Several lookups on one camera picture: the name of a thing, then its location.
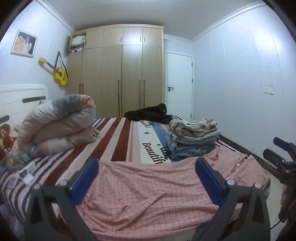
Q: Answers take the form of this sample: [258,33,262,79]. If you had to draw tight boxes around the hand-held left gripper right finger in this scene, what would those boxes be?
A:
[192,158,271,241]

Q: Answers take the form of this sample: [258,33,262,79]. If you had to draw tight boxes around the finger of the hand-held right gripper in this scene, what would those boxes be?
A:
[263,148,292,180]
[273,137,296,160]

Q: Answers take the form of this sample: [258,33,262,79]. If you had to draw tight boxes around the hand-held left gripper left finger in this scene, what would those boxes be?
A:
[24,158,100,241]

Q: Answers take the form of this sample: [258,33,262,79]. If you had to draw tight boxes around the pink checked shirt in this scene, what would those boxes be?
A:
[76,146,271,240]

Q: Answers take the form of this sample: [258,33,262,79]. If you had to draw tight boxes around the folded denim jeans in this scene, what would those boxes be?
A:
[168,139,220,162]

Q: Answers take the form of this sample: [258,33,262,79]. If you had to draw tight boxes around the pile of denim clothes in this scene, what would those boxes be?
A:
[167,130,221,146]

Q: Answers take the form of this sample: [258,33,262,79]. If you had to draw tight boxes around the striped printed blanket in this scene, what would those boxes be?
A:
[0,117,255,223]

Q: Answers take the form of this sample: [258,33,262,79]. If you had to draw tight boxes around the small white box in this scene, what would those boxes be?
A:
[20,162,37,186]

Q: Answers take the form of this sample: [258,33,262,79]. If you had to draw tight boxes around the folded beige garment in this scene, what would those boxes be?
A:
[168,118,218,138]

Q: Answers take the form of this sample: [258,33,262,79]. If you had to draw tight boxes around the rolled pink grey duvet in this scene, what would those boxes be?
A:
[17,94,101,158]

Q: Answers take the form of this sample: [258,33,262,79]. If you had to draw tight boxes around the clear plastic bag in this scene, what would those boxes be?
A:
[5,149,31,173]

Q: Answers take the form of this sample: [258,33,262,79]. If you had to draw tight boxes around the red floral pillow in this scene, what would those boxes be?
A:
[0,123,18,160]

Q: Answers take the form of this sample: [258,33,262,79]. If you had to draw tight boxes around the black garment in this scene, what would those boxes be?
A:
[124,103,174,125]

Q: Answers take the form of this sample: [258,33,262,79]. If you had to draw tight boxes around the white door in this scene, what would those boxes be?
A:
[166,52,194,121]

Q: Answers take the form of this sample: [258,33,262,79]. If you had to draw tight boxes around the yellow ukulele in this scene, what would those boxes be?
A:
[38,51,69,87]

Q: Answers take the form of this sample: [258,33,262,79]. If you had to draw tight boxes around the white bed headboard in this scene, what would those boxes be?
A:
[0,84,49,126]

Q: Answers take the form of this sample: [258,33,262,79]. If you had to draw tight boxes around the light wooden wardrobe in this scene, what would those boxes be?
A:
[66,26,166,118]

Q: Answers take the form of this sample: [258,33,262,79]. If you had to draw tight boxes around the clothes in wardrobe compartment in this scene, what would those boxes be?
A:
[69,35,87,54]

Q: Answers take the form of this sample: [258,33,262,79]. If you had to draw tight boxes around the framed wall photo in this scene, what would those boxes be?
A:
[10,29,38,57]

